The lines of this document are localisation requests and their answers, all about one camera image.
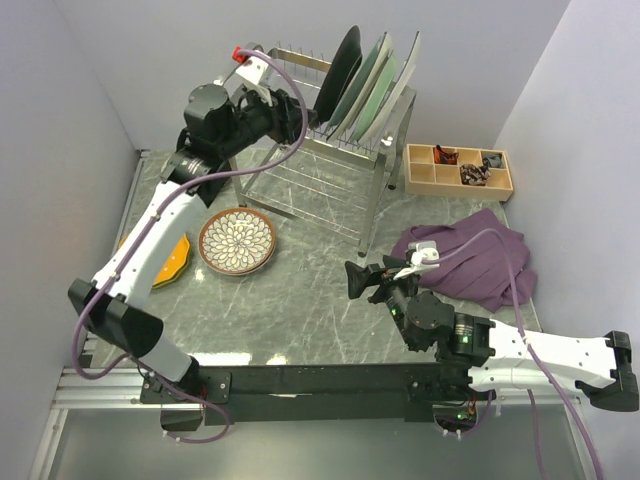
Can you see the grey item in tray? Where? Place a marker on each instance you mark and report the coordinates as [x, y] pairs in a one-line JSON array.
[[492, 161]]

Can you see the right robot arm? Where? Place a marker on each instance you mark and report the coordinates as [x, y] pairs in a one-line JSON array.
[[494, 354]]

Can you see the cream square plate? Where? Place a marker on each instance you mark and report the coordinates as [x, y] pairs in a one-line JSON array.
[[367, 89]]

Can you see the orange black item in tray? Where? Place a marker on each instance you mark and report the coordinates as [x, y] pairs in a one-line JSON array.
[[445, 155]]

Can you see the dark brown rimmed plate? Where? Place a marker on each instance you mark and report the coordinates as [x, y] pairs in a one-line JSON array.
[[343, 67]]

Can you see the light green plate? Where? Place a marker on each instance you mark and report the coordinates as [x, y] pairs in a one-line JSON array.
[[375, 99]]

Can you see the aluminium rail frame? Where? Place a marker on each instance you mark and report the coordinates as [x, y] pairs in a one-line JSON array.
[[119, 390]]

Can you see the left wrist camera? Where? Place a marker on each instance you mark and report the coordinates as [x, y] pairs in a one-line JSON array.
[[254, 73]]

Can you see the black base beam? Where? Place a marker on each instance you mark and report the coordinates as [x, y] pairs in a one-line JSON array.
[[221, 395]]

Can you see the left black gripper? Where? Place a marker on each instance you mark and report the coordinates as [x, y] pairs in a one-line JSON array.
[[285, 113]]

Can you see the white square plate black rim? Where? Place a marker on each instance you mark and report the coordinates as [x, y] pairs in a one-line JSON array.
[[382, 117]]

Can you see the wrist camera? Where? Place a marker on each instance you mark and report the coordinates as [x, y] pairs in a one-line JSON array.
[[423, 257], [254, 73]]

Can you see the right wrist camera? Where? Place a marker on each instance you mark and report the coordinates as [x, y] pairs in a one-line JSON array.
[[423, 257]]

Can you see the orange dotted scalloped plate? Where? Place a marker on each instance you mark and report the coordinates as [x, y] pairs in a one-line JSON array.
[[181, 251]]

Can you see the wooden compartment tray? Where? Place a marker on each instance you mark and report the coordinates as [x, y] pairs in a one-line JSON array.
[[424, 177]]

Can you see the steel dish rack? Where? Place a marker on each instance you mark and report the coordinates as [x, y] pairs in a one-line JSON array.
[[336, 184]]

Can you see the purple cloth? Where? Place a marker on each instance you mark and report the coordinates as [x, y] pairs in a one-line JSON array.
[[478, 274]]

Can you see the floral patterned plate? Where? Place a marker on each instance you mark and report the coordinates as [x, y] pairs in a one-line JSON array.
[[237, 223], [236, 256]]

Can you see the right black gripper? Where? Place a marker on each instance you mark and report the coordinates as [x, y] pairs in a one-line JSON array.
[[357, 279]]

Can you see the dark teal round plate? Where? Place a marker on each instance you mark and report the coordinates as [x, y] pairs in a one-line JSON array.
[[359, 88]]

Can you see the patterned cloth item in tray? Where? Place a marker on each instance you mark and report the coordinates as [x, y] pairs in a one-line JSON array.
[[474, 175]]

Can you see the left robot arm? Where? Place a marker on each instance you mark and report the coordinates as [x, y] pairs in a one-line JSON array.
[[217, 128]]

